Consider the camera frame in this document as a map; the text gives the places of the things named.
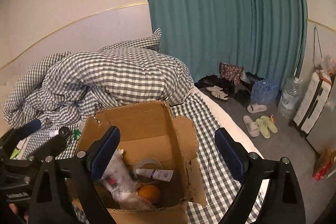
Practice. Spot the brown cardboard box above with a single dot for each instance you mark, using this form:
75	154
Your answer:
149	130

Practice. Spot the grey white plastic package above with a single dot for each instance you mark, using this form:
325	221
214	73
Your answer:
119	183

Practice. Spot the green foil wrapper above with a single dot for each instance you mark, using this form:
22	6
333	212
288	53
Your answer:
76	134

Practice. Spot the white suitcase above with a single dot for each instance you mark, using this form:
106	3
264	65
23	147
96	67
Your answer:
314	100

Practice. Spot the floral patterned bag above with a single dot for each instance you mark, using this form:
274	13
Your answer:
230	72

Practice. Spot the white cylindrical bottle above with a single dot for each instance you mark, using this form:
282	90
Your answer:
53	133

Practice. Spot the white slipper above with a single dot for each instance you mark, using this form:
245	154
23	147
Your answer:
251	126
256	108

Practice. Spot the orange fruit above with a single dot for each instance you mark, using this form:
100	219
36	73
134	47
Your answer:
150	193

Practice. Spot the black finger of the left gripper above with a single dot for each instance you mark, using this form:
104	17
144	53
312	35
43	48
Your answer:
55	146

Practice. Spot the checked bed sheet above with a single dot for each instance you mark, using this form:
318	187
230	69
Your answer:
220	188

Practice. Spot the white cosmetic tube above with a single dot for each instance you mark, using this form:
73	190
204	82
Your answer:
155	174

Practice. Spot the red snack bag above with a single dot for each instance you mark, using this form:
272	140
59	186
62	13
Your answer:
324	164

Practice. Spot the large water jug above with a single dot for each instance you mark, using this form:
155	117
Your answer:
289	98

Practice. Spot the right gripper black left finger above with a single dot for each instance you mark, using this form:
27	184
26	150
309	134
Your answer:
51	203

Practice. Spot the pack of water bottles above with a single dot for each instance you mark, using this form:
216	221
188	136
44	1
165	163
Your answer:
264	92

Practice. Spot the white sneakers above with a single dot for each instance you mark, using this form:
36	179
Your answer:
217	92

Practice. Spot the black shoes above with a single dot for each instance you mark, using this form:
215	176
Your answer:
243	97

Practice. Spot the green slipper pair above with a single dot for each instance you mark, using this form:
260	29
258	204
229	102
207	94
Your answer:
266	126

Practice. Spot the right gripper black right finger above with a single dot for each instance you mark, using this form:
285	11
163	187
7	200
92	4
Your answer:
283	202

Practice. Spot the black square box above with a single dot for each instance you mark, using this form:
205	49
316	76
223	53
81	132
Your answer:
65	132

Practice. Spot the white tape roll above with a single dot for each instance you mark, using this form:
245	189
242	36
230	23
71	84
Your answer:
147	163

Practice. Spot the grey white checked duvet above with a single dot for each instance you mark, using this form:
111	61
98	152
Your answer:
66	88

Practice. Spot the teal curtain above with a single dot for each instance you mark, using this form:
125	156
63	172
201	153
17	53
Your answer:
265	37

